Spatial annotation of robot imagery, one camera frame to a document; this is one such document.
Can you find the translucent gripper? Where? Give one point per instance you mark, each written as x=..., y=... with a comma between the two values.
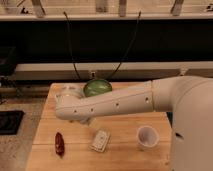
x=94, y=124

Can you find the dark red pepper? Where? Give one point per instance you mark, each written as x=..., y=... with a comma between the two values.
x=59, y=144

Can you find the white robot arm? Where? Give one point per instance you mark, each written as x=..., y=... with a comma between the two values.
x=188, y=98

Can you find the white rectangular box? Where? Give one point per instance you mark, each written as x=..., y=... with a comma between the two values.
x=100, y=141

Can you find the green bowl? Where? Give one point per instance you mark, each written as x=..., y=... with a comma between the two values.
x=96, y=87

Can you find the black floor mat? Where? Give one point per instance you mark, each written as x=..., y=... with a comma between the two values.
x=10, y=121

